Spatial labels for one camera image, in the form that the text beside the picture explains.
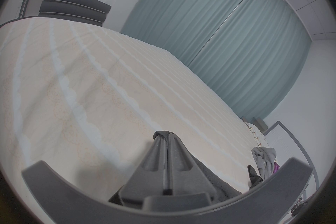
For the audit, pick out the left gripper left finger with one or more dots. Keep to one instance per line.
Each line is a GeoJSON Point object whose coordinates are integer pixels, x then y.
{"type": "Point", "coordinates": [139, 183]}

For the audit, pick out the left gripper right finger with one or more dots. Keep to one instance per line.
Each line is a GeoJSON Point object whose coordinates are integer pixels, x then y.
{"type": "Point", "coordinates": [196, 183]}

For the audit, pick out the black long-sleeved top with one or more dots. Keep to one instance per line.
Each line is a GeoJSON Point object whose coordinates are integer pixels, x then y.
{"type": "Point", "coordinates": [204, 178]}

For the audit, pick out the bed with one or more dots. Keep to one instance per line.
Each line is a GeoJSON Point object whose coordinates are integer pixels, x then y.
{"type": "Point", "coordinates": [78, 86]}

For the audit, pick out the grey garment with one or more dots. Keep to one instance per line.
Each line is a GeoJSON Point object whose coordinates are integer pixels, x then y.
{"type": "Point", "coordinates": [266, 158]}

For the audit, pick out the white printed pillow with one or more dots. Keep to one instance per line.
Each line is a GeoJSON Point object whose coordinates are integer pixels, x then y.
{"type": "Point", "coordinates": [258, 139]}

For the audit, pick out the purple garment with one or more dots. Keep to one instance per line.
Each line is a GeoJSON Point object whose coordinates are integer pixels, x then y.
{"type": "Point", "coordinates": [276, 168]}

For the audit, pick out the grey bedside table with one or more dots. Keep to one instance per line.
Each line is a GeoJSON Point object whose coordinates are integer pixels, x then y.
{"type": "Point", "coordinates": [262, 123]}

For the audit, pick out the blue-green curtain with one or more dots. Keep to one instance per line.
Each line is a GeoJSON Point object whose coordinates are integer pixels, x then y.
{"type": "Point", "coordinates": [257, 55]}
{"type": "Point", "coordinates": [183, 7]}

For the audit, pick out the black chest of drawers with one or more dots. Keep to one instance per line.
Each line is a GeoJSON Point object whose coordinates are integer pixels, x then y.
{"type": "Point", "coordinates": [73, 7]}

